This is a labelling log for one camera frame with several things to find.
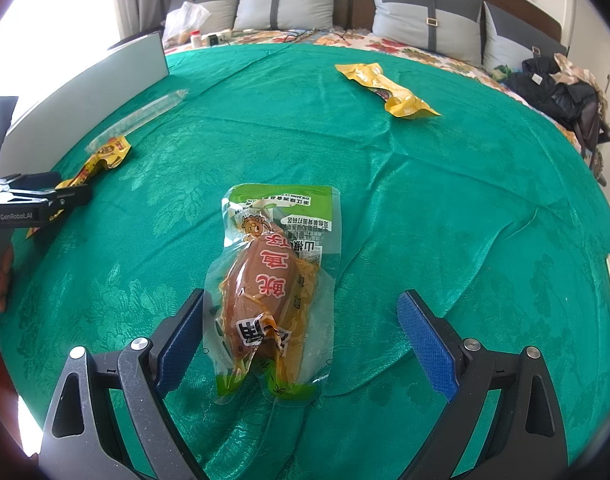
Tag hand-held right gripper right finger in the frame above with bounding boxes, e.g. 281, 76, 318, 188
396, 289, 568, 480

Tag vacuum-packed chicken leg packet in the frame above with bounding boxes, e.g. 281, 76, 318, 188
204, 184, 342, 403

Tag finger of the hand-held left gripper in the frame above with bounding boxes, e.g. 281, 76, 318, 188
45, 184, 94, 212
0, 171, 62, 192

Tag small yellow red-label packet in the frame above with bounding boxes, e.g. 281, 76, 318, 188
27, 135, 133, 238

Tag long yellow snack packet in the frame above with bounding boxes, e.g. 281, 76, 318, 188
335, 62, 442, 119

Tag long clear plastic packet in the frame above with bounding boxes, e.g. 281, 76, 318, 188
85, 87, 190, 153

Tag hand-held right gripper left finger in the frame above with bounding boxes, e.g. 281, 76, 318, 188
37, 287, 208, 480

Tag white storage box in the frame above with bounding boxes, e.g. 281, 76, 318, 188
0, 31, 170, 176

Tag white plastic bag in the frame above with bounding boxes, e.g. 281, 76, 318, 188
162, 1, 210, 45

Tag black bag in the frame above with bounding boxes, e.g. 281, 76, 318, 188
505, 57, 610, 171

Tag tan crumpled cloth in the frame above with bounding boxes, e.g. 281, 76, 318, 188
552, 52, 603, 93

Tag person's left hand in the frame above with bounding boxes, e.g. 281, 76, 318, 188
0, 247, 16, 313

